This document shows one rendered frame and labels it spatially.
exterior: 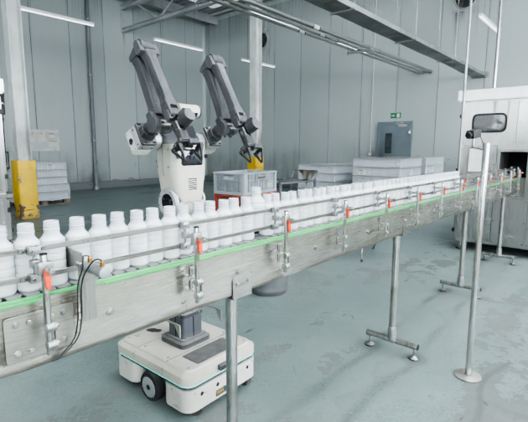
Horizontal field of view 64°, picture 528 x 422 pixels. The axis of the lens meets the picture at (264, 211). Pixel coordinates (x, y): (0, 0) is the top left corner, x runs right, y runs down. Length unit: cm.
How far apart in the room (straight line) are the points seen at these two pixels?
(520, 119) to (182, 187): 468
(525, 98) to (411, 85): 669
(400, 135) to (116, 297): 1155
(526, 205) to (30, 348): 562
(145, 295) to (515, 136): 533
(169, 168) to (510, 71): 1034
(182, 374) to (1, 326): 125
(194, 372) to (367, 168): 668
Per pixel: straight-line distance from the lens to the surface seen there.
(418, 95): 1240
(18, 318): 116
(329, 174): 895
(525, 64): 1182
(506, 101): 612
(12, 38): 942
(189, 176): 226
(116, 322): 128
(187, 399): 230
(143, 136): 215
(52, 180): 1108
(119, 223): 126
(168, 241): 136
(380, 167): 829
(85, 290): 115
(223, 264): 149
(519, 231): 613
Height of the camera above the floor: 135
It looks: 8 degrees down
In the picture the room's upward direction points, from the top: straight up
